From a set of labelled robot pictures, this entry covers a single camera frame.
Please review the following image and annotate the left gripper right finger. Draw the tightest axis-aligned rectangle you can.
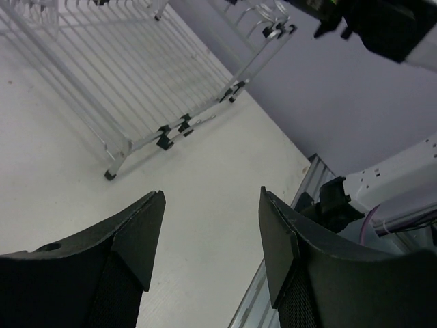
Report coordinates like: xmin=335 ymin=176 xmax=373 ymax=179
xmin=258 ymin=189 xmax=436 ymax=327

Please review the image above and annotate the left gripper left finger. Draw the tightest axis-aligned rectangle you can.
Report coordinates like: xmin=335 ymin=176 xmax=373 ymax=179
xmin=1 ymin=191 xmax=166 ymax=327

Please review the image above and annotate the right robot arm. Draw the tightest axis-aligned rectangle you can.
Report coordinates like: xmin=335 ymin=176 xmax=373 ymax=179
xmin=296 ymin=1 xmax=436 ymax=222

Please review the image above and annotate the metal dish rack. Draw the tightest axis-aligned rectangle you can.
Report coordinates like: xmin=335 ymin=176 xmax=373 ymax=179
xmin=1 ymin=1 xmax=296 ymax=180

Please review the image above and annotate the aluminium mounting rail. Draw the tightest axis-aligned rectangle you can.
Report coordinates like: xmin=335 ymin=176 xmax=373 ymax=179
xmin=229 ymin=154 xmax=335 ymax=327

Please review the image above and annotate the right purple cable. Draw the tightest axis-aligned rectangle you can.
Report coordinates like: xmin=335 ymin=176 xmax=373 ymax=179
xmin=358 ymin=201 xmax=437 ymax=247

